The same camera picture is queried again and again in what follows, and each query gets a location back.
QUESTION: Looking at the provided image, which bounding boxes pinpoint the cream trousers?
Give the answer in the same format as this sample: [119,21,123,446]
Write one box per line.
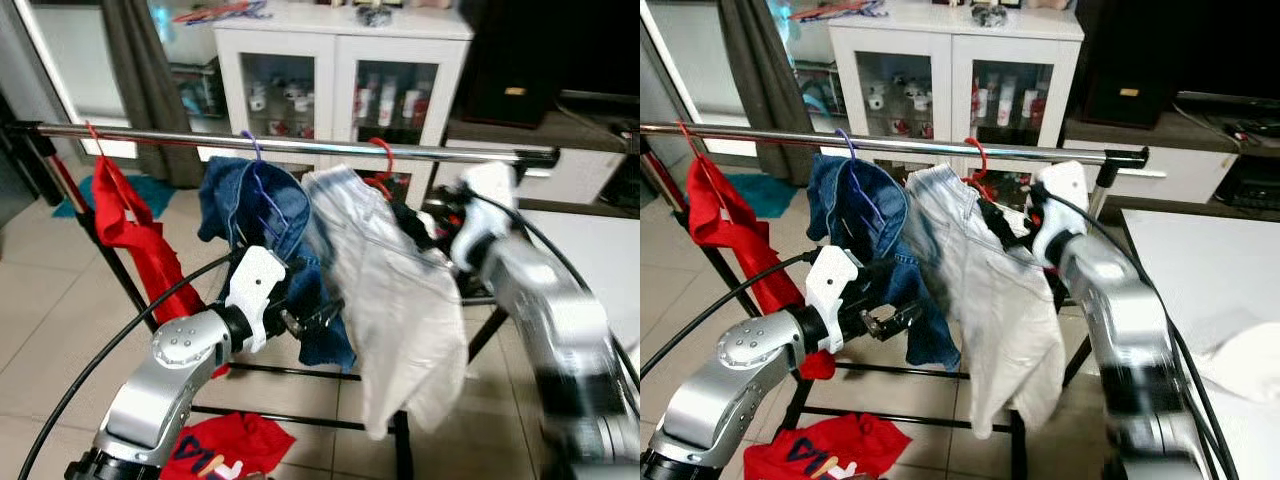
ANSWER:
[302,165,469,441]
[905,163,1066,441]

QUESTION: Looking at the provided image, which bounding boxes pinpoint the purple hanger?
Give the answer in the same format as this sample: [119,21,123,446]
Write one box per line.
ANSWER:
[240,130,301,251]
[835,128,887,229]

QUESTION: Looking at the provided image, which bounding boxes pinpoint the blue denim garment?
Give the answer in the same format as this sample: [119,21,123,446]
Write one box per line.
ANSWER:
[198,158,358,373]
[806,155,963,373]

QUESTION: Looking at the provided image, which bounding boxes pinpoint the red t-shirt dark print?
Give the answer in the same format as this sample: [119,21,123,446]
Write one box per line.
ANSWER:
[742,412,913,480]
[160,412,297,480]

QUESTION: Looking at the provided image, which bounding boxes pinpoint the low tv cabinet white drawers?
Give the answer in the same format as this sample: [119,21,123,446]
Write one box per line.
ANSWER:
[1060,95,1280,206]
[438,90,641,209]

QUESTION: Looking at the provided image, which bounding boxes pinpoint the teal floor mat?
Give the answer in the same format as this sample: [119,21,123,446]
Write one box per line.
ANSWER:
[725,172,801,219]
[52,175,176,219]

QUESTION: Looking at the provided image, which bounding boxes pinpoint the long red garment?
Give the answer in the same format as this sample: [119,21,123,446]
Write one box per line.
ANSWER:
[92,155,231,379]
[685,155,836,381]

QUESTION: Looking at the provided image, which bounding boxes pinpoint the white glass door cabinet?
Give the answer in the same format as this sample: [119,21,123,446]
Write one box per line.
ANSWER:
[828,0,1086,206]
[213,0,474,211]

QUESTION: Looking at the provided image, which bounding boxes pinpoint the tall black speaker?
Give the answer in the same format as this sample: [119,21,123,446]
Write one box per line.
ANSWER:
[1072,0,1181,129]
[460,0,563,129]

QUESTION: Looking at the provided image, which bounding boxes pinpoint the black media box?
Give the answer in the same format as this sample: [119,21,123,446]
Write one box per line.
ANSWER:
[600,155,641,211]
[1208,155,1280,211]

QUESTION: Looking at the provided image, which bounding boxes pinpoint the dark grey curtain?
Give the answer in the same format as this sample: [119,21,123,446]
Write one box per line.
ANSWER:
[100,0,206,189]
[718,0,823,186]

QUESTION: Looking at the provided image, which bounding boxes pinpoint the black television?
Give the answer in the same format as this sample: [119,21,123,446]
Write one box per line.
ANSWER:
[560,0,641,96]
[1180,0,1280,101]

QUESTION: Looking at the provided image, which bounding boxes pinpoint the white crumpled cloth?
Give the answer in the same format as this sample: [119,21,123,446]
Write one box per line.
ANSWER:
[1195,320,1280,403]

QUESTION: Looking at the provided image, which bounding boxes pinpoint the pile of coloured hangers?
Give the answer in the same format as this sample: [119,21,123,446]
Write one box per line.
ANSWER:
[788,0,888,23]
[172,0,271,26]

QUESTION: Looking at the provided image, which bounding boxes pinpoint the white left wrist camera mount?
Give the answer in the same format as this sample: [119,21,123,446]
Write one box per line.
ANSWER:
[225,246,289,354]
[805,245,863,354]

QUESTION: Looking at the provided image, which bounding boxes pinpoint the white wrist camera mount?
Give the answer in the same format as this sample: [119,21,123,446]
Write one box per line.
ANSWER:
[1030,160,1091,266]
[805,245,863,354]
[450,162,519,271]
[225,246,289,354]

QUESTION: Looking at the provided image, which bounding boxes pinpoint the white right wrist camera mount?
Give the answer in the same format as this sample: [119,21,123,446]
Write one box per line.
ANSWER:
[450,162,519,271]
[1030,160,1091,266]

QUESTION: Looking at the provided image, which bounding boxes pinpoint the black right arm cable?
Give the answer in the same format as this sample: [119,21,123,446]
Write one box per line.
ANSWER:
[1060,190,1241,480]
[505,210,641,391]

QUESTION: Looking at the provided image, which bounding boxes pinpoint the black clothes rack chrome rail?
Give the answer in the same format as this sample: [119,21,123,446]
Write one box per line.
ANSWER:
[640,120,1151,480]
[0,120,561,480]

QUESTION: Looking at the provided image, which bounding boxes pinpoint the black cable bundle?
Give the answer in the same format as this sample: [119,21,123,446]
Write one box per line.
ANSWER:
[1222,118,1280,141]

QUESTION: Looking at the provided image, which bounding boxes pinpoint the white door frame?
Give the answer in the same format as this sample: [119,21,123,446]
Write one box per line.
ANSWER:
[640,0,751,156]
[15,0,136,159]

